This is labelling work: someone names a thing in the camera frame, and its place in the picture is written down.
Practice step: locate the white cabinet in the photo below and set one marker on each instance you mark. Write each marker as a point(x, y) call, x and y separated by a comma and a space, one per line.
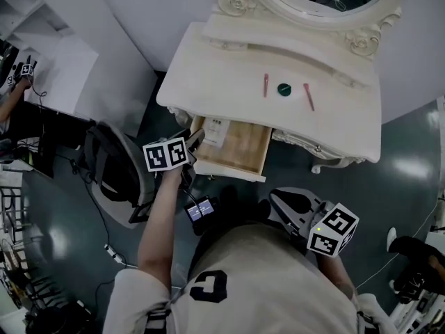
point(66, 78)

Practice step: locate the person's white shirt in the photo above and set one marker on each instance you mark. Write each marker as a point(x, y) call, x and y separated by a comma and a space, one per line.
point(260, 291)

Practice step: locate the white bookshelf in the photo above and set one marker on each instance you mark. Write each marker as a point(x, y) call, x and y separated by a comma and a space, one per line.
point(28, 9)

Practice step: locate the person's right forearm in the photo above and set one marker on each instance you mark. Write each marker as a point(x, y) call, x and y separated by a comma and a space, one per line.
point(333, 273)

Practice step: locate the black metal rack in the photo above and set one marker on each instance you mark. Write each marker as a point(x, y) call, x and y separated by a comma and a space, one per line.
point(21, 256)

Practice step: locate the white power strip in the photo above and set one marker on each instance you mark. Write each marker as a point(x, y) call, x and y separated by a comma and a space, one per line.
point(114, 253)

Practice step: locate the white paper packet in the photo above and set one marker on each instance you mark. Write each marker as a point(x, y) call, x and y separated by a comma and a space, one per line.
point(216, 131)

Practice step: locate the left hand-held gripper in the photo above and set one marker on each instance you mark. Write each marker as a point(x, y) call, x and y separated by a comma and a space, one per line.
point(165, 155)

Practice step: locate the person's black trousers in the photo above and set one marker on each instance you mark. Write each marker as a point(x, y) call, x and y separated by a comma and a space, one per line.
point(240, 207)

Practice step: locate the small black screen device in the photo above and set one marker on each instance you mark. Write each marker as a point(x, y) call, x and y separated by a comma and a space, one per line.
point(201, 211)

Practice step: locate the grey office chair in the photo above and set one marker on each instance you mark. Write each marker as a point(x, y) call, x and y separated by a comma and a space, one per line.
point(118, 165)

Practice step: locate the small white drawer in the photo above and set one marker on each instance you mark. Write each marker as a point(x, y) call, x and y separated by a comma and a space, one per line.
point(351, 80)
point(227, 44)

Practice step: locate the large wooden drawer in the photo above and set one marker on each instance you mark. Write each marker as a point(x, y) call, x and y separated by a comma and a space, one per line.
point(243, 148)

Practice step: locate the pink pencil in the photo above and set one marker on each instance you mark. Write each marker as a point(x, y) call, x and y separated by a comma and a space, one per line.
point(309, 97)
point(265, 85)

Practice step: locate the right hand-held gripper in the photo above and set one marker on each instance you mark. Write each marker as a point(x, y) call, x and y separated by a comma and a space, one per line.
point(333, 231)

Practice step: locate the person's left forearm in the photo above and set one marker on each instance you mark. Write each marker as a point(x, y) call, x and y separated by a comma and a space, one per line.
point(156, 242)

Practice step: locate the white ornate dressing table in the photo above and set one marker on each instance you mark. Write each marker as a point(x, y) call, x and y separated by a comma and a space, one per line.
point(208, 82)

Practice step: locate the dark green round compact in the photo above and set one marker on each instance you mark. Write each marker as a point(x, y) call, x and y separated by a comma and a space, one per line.
point(284, 89)

